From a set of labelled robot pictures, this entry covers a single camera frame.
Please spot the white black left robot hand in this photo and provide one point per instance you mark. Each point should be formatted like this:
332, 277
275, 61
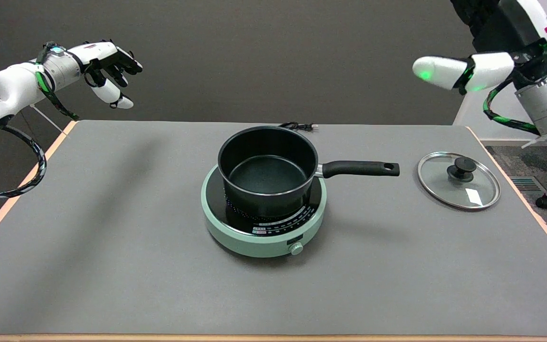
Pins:
100, 52

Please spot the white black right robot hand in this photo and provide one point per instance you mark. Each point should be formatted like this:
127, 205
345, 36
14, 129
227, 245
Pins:
487, 66

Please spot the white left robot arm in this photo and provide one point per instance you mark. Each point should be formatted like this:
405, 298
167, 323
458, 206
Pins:
12, 88

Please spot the glass lid with black knob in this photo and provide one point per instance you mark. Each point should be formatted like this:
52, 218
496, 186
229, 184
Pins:
461, 178

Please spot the grey floor vent grille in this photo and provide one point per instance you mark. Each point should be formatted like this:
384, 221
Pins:
527, 184

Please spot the green round induction cooker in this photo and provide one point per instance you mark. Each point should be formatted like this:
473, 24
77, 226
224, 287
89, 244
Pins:
254, 240

